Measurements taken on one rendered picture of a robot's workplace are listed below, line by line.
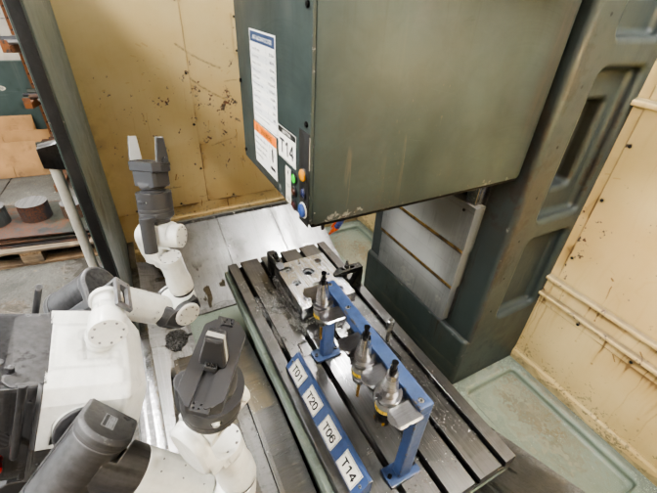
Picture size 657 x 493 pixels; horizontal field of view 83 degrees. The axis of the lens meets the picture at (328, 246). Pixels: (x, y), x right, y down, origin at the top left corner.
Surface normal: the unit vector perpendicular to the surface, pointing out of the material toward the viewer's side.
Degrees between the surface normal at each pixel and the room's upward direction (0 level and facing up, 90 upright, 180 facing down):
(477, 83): 90
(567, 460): 0
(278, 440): 7
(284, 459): 8
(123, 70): 90
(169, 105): 90
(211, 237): 24
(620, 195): 90
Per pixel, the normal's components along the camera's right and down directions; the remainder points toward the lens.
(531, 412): 0.04, -0.82
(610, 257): -0.88, 0.23
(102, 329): 0.47, 0.52
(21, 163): 0.38, 0.33
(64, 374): 0.39, -0.85
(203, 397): 0.25, -0.67
